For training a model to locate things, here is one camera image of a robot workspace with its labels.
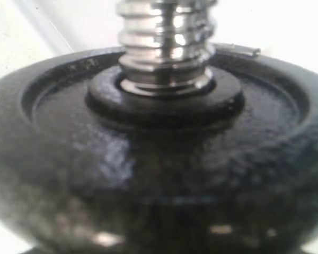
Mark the chrome threaded dumbbell bar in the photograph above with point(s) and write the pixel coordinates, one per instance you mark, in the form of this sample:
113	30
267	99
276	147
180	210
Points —
167	47

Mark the black weight plate end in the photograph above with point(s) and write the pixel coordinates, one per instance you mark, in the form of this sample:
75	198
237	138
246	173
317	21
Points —
88	168

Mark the white backdrop curtain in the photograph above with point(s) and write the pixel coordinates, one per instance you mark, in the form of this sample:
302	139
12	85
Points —
27	36

